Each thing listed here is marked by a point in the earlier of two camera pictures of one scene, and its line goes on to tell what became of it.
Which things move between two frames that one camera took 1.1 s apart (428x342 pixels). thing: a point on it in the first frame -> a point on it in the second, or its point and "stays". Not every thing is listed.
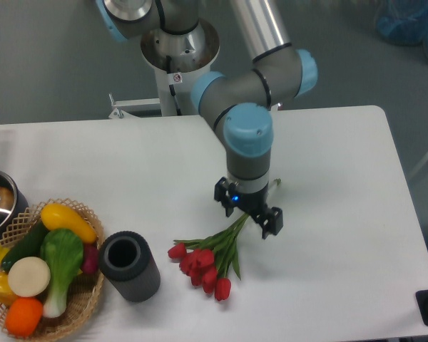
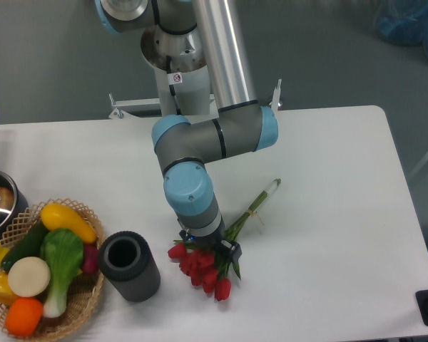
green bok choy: (62, 253) stays
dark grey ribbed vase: (126, 259) stays
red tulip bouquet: (207, 260) stays
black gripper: (252, 203) -> (212, 242)
